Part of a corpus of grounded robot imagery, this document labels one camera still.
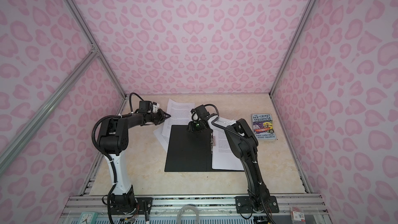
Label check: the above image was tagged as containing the printed paper sheet back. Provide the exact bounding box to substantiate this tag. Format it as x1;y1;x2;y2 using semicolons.
162;99;195;141

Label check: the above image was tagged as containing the printed paper sheet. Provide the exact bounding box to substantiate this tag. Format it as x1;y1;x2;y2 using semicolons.
208;115;244;171
162;99;195;141

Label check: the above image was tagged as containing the teal folder with black inside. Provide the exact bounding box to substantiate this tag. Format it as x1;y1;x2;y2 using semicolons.
164;125;237;172

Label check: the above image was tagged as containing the white paper sheet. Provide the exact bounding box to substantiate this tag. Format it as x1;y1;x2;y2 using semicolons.
153;127;169;152

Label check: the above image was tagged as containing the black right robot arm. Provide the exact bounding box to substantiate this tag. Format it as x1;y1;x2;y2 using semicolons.
188;104;279;224

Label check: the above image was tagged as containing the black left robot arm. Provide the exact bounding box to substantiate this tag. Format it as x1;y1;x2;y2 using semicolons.
91;93;171;216

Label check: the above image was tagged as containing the treehouse storey book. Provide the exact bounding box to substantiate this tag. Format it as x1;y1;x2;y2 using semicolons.
251;113;277;141

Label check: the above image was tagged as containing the clear plastic tube loop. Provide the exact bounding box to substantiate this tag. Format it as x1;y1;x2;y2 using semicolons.
176;205;201;224

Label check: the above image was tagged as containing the small green clock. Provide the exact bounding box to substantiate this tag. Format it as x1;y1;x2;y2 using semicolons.
77;212;98;224

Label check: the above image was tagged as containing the red white label packet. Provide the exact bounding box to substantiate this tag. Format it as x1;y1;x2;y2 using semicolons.
290;206;306;224

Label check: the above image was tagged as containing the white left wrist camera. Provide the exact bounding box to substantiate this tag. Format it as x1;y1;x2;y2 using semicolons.
150;102;160;113

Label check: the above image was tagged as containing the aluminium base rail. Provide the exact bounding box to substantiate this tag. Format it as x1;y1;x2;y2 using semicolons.
58;192;332;224

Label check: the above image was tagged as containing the left aluminium frame post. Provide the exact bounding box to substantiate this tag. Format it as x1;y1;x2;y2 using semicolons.
63;0;126;99

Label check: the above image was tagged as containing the aluminium frame post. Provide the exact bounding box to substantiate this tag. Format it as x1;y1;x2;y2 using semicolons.
268;0;330;97
63;0;126;99

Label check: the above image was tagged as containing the diagonal aluminium frame bar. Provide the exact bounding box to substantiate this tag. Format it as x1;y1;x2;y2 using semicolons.
1;48;98;175

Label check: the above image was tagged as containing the right aluminium frame post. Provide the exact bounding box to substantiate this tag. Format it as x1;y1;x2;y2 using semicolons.
268;0;330;97

